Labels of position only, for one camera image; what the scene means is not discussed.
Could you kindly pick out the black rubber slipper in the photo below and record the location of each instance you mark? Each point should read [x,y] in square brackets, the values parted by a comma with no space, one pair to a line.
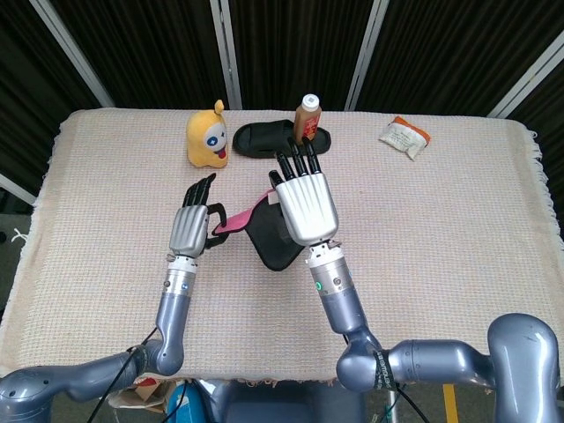
[255,138]

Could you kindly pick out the blue-grey robot torso base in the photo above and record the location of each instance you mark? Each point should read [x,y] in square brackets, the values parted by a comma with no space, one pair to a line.
[286,405]

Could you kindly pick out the white and orange snack packet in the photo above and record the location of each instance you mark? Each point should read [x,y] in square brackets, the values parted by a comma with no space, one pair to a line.
[403,136]

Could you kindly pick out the brown cardboard paper bag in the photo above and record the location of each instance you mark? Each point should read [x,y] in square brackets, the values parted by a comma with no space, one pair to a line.
[145,392]

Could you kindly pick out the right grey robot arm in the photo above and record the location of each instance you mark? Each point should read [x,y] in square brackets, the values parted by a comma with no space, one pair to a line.
[339,299]

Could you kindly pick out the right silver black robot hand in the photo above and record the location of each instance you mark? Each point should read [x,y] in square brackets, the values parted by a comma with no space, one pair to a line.
[308,207]

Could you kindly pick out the brown drink bottle red label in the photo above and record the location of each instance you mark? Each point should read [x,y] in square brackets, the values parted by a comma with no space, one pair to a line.
[306,121]

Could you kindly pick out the yellow plush monster toy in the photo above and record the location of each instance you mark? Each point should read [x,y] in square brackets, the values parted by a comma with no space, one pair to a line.
[200,145]

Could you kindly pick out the blue plastic object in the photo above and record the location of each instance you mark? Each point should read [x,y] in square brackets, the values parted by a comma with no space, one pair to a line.
[180,403]

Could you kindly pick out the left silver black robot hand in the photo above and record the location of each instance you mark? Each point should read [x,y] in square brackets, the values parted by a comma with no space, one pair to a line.
[189,229]

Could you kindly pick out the beige woven tablecloth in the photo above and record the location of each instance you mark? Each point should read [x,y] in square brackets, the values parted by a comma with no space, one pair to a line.
[110,242]

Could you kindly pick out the pink cloth with black trim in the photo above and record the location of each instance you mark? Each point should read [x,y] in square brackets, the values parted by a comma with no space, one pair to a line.
[269,238]

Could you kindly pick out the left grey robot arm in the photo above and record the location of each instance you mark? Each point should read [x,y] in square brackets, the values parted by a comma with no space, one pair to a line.
[174,317]

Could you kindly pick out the white metal frame post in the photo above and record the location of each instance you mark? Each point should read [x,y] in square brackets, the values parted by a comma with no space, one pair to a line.
[15,188]
[529,77]
[72,48]
[225,53]
[366,53]

